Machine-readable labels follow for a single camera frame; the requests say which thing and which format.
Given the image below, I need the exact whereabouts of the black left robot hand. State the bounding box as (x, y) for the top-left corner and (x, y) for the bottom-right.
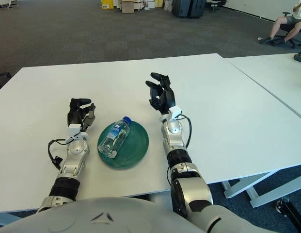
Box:
(66, 98), (96, 133)

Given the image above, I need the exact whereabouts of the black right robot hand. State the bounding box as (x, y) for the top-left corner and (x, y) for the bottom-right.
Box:
(145, 72), (176, 115)

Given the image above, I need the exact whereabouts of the clear plastic water bottle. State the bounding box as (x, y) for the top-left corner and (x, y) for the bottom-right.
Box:
(98, 116), (131, 159)

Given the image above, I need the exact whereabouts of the green round plate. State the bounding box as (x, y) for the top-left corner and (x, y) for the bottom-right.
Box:
(97, 120), (150, 169)

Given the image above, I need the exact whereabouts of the black empty office chair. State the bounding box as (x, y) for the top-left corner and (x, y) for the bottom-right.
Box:
(0, 71), (12, 88)

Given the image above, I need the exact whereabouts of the black cabinet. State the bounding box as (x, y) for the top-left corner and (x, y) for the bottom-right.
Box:
(171, 0), (191, 17)

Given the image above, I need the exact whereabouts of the black suitcase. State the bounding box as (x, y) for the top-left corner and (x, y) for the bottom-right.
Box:
(188, 0), (206, 19)

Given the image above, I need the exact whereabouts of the stack of white boxes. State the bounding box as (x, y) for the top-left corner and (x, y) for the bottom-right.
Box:
(134, 0), (164, 11)

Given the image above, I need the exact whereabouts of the brown cardboard box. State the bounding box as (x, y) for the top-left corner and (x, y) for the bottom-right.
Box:
(120, 0), (135, 13)

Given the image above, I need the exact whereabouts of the grey robot torso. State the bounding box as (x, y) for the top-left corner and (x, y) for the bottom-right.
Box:
(0, 196), (185, 233)

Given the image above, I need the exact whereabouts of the yellow cardboard box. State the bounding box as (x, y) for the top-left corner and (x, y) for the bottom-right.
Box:
(99, 0), (114, 10)

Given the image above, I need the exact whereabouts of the seated person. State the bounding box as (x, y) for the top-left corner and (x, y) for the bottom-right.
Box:
(256, 0), (301, 46)

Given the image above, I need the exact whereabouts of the black occupied office chair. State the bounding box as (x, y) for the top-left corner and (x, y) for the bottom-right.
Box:
(273, 11), (301, 49)

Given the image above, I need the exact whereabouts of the black wheeled stand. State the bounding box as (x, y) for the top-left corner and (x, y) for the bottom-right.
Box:
(275, 196), (301, 229)

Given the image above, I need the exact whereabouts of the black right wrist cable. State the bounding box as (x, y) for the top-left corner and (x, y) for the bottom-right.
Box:
(178, 114), (192, 149)

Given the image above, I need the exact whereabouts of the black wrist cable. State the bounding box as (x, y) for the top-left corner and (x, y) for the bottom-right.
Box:
(48, 138), (71, 170)
(178, 114), (192, 149)

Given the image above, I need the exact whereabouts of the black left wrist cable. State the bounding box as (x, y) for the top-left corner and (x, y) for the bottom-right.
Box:
(48, 138), (71, 170)

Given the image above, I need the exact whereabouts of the distant desk frame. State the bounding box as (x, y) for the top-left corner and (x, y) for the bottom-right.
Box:
(0, 0), (19, 10)

